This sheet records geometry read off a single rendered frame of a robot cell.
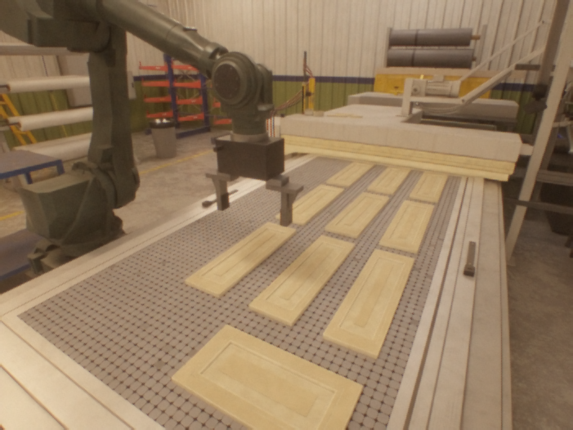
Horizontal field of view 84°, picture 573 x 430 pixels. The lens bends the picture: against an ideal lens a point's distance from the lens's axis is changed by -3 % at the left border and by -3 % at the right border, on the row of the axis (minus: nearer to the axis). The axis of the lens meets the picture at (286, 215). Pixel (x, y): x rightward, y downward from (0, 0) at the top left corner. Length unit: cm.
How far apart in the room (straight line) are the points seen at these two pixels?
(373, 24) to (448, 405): 726
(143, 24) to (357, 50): 665
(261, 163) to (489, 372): 101
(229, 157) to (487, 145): 239
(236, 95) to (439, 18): 660
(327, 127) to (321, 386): 276
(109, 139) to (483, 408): 202
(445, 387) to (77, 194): 188
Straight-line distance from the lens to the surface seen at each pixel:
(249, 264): 154
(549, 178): 351
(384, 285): 146
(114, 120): 207
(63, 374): 129
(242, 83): 111
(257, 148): 117
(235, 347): 117
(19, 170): 313
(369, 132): 331
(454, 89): 396
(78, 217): 208
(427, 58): 670
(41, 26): 178
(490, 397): 124
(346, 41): 792
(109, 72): 202
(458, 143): 319
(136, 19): 151
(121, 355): 127
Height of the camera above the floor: 173
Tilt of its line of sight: 25 degrees down
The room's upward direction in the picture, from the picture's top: straight up
